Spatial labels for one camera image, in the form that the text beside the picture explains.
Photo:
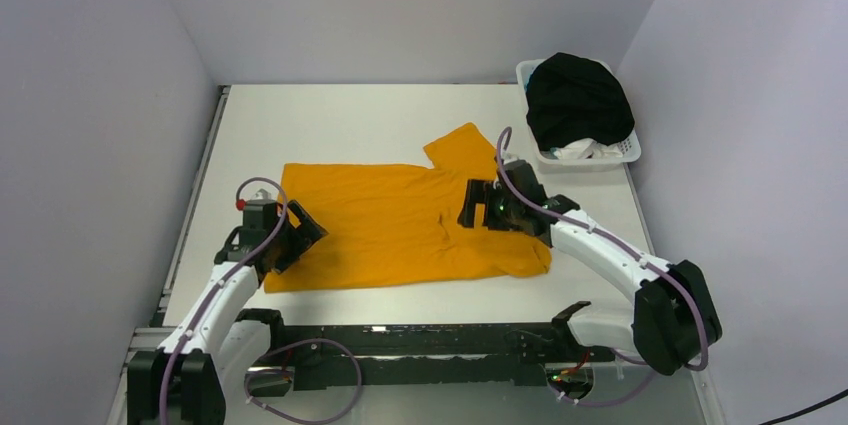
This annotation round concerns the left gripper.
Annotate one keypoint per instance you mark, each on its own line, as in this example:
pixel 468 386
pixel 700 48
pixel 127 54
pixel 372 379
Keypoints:
pixel 302 238

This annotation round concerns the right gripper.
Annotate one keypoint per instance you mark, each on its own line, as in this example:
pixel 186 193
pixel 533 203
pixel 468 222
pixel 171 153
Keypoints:
pixel 483 192

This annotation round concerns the yellow t shirt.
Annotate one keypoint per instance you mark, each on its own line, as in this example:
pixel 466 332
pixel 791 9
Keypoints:
pixel 396 224

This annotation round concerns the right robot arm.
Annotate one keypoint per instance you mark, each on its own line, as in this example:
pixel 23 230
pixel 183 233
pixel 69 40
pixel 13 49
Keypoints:
pixel 669 321

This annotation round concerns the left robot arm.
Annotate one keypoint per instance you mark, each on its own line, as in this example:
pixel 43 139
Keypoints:
pixel 186 379

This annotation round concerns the white garment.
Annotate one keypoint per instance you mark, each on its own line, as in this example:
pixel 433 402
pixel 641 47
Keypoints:
pixel 586 148

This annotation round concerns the teal t shirt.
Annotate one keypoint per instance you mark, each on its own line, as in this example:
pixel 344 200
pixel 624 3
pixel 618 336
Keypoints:
pixel 526 85

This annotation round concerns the black t shirt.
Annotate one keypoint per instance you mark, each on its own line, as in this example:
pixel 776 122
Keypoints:
pixel 572 98

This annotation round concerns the white laundry basket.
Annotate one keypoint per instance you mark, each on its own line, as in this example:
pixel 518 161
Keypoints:
pixel 630 146

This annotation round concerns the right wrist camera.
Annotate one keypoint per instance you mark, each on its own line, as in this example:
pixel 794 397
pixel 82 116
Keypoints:
pixel 509 160

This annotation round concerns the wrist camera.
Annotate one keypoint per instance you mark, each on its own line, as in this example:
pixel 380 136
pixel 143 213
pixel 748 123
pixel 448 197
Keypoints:
pixel 509 160
pixel 259 195

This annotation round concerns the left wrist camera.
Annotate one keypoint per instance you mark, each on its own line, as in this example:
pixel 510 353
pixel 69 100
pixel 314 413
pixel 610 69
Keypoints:
pixel 259 195

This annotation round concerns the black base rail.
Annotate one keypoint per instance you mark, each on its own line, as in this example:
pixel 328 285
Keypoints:
pixel 521 354

